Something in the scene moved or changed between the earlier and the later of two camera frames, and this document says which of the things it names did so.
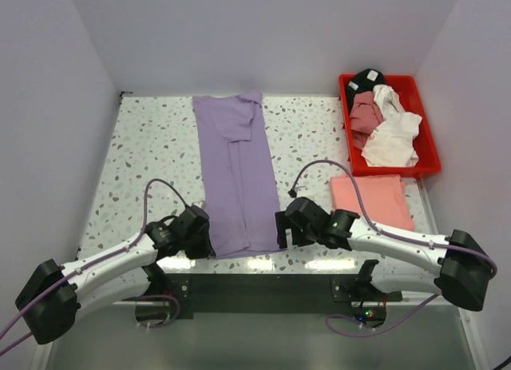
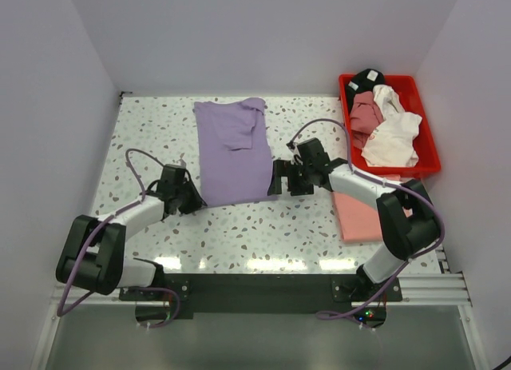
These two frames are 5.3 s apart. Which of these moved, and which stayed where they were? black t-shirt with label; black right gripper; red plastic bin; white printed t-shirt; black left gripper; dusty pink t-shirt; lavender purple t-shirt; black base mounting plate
Moved: lavender purple t-shirt; black left gripper; black right gripper
Stayed: black base mounting plate; red plastic bin; black t-shirt with label; white printed t-shirt; dusty pink t-shirt
